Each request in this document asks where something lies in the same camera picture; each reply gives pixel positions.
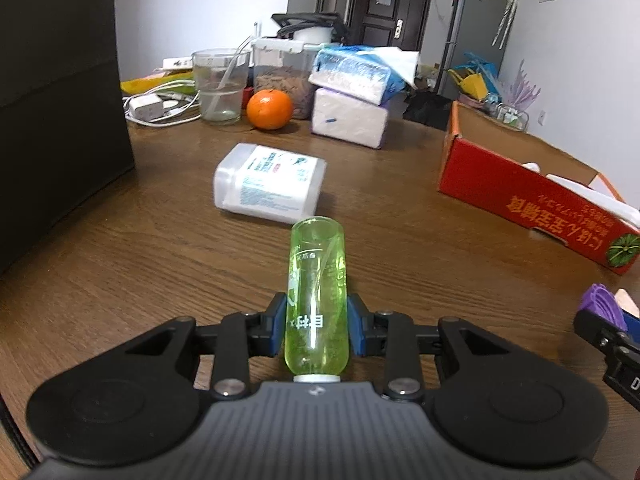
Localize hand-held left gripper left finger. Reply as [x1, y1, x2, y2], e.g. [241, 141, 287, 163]
[125, 291, 290, 402]

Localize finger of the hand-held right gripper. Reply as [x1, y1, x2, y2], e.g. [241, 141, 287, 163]
[572, 308, 640, 357]

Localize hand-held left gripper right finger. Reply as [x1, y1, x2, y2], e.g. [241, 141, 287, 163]
[346, 292, 507, 402]

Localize purple ribbed plastic piece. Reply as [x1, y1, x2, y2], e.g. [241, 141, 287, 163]
[580, 283, 628, 332]

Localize green transparent bottle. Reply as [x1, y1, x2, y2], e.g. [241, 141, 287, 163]
[284, 216, 349, 385]

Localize white labelled plastic container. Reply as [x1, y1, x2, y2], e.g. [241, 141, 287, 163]
[213, 142, 328, 225]

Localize red cardboard box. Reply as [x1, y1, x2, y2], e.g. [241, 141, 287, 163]
[437, 101, 640, 277]

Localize purple and white tissue pack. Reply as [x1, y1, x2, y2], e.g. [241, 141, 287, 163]
[310, 87, 392, 150]

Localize orange fruit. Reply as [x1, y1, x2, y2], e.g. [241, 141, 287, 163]
[246, 89, 294, 131]

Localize metal trolley cart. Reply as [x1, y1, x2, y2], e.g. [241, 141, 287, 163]
[482, 100, 531, 133]

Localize clear glass cup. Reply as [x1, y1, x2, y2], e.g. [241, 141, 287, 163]
[191, 48, 251, 126]

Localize clear plastic food container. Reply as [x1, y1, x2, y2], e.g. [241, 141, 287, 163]
[250, 37, 326, 121]

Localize purple feather decoration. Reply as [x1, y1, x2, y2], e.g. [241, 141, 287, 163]
[507, 59, 543, 111]

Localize blue tissue pack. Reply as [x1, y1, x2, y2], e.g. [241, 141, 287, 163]
[307, 45, 421, 107]

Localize white charger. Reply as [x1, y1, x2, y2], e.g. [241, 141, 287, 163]
[129, 96, 165, 122]

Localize yellow plastic dustpan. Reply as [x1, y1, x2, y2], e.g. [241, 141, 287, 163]
[447, 69, 488, 103]

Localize yellow green packet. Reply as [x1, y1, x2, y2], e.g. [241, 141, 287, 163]
[120, 72, 196, 94]

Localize white round bowl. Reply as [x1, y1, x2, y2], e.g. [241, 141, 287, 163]
[292, 27, 333, 44]

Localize black paper bag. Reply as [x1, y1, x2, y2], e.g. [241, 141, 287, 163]
[0, 0, 136, 276]

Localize dark brown door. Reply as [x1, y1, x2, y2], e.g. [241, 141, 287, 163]
[345, 0, 436, 53]

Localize grey refrigerator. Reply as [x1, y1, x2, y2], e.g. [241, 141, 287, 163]
[437, 0, 521, 101]

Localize white cables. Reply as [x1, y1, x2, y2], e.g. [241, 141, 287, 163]
[121, 77, 202, 127]

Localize black cable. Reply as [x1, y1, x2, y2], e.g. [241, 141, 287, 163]
[0, 400, 38, 469]

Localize black strap bundle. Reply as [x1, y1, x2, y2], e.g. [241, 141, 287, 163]
[271, 11, 351, 43]

